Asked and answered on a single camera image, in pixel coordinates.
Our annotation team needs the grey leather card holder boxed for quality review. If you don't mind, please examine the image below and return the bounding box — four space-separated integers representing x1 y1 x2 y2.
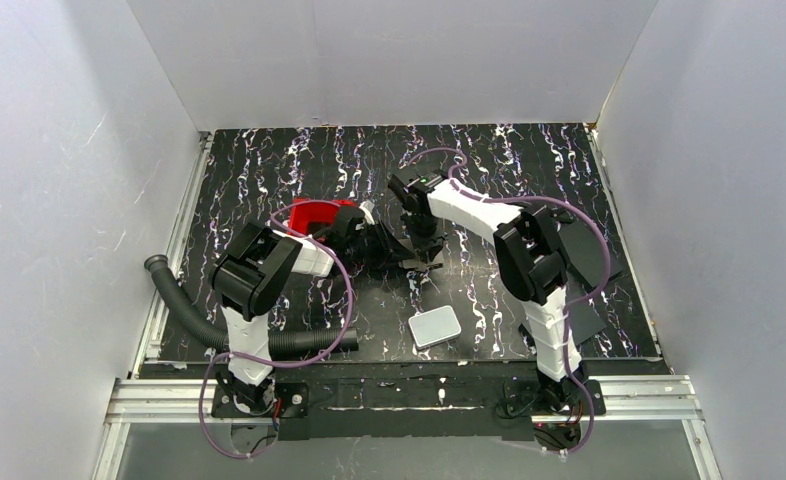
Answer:
399 259 443 272

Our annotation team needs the red plastic bin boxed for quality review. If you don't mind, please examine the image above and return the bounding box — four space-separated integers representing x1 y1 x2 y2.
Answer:
288 197 357 235

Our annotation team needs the silver metal tin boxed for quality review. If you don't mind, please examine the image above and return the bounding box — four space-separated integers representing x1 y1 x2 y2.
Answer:
407 305 462 350

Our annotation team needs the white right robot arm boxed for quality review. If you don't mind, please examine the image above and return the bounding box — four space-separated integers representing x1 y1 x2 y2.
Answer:
388 167 581 382

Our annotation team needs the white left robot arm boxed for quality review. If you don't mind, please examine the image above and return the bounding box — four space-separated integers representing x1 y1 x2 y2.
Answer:
211 198 416 387

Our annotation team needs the black flat plate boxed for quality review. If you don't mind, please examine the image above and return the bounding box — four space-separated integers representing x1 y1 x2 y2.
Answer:
567 300 606 346
558 221 604 293

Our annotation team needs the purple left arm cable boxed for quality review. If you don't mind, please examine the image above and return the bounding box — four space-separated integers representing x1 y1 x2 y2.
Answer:
198 200 356 461

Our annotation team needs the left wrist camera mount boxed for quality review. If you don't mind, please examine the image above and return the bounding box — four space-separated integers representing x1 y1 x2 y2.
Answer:
358 200 376 225

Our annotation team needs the black corrugated hose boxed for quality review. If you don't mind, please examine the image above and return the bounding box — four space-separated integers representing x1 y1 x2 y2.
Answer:
143 254 359 354

